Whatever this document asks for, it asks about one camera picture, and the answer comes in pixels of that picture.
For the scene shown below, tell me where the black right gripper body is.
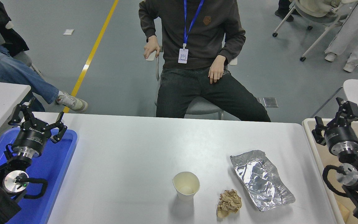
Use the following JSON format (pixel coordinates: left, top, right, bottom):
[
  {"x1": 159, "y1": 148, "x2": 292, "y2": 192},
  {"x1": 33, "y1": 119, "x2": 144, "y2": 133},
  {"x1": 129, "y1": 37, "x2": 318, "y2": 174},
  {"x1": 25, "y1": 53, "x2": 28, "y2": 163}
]
[{"x1": 324, "y1": 122, "x2": 358, "y2": 153}]

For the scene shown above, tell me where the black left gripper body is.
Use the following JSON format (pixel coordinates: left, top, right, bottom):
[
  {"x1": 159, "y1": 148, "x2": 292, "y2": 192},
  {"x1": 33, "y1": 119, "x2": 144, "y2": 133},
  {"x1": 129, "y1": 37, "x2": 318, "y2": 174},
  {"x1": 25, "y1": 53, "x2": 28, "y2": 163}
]
[{"x1": 12, "y1": 120, "x2": 53, "y2": 153}]

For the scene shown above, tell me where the silver foil tray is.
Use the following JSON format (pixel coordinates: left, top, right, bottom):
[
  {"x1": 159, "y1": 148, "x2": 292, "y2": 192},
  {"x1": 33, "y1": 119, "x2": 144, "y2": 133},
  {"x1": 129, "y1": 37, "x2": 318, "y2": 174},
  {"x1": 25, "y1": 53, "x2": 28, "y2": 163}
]
[{"x1": 230, "y1": 150, "x2": 296, "y2": 212}]

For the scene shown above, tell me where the tan paper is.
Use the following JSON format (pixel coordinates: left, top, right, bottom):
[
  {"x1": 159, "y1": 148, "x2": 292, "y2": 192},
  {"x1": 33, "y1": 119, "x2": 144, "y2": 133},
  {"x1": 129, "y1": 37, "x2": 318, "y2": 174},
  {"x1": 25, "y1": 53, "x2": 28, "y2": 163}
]
[{"x1": 216, "y1": 189, "x2": 242, "y2": 218}]

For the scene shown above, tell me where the white paper cup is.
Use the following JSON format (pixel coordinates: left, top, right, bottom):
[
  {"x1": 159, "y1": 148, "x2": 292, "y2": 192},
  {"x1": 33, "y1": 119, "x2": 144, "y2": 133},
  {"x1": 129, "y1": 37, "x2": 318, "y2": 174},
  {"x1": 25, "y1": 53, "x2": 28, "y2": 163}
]
[{"x1": 172, "y1": 171, "x2": 200, "y2": 202}]

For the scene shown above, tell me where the person's left hand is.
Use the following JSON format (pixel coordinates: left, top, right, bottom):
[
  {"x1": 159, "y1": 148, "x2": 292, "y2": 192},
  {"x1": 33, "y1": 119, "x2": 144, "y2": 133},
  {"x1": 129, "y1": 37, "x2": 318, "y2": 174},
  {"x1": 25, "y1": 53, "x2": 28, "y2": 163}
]
[{"x1": 208, "y1": 55, "x2": 227, "y2": 84}]

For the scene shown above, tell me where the person's right hand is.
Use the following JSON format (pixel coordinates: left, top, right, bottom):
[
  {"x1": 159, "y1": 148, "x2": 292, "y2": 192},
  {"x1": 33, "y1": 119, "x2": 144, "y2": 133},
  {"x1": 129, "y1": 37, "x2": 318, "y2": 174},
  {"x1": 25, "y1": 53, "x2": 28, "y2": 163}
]
[{"x1": 144, "y1": 35, "x2": 161, "y2": 60}]

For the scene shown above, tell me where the large pale bin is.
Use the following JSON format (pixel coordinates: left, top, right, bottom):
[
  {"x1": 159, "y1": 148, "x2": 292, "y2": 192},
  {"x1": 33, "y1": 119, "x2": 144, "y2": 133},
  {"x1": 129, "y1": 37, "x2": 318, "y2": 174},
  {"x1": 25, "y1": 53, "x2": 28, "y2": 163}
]
[{"x1": 302, "y1": 118, "x2": 358, "y2": 224}]

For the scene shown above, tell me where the blue plastic tray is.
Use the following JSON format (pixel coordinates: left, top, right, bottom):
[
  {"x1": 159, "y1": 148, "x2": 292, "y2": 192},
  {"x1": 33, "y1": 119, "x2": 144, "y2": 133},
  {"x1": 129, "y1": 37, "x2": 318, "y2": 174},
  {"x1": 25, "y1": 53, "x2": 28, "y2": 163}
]
[{"x1": 0, "y1": 127, "x2": 78, "y2": 224}]

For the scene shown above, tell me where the metal floor plate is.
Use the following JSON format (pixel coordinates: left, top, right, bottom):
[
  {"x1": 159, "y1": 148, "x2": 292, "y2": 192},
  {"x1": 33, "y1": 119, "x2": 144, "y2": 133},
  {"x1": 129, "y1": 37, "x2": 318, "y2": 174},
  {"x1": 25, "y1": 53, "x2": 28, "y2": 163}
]
[{"x1": 257, "y1": 97, "x2": 278, "y2": 108}]

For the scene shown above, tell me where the tan cardboard scrap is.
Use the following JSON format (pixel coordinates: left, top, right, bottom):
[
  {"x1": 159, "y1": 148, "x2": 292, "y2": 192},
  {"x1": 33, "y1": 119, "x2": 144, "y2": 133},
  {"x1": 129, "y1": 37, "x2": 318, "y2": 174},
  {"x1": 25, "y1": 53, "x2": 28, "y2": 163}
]
[{"x1": 336, "y1": 201, "x2": 350, "y2": 223}]

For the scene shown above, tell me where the white rolling chair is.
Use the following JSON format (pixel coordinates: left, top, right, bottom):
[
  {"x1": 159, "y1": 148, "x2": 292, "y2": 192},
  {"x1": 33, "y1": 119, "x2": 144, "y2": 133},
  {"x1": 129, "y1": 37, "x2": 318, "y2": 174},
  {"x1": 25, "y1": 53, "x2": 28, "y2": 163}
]
[{"x1": 272, "y1": 0, "x2": 358, "y2": 62}]

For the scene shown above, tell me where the grey chair with white armrests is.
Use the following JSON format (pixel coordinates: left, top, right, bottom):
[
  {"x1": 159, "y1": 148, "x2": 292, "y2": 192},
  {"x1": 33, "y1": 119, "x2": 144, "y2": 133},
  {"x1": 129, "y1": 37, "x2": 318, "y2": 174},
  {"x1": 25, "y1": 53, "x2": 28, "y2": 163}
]
[{"x1": 144, "y1": 45, "x2": 238, "y2": 120}]

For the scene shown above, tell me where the blue lanyard with badge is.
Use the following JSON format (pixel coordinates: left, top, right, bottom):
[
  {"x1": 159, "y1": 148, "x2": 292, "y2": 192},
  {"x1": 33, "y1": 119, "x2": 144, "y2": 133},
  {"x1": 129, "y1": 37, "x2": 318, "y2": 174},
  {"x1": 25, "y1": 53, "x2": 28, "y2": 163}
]
[{"x1": 178, "y1": 0, "x2": 205, "y2": 64}]

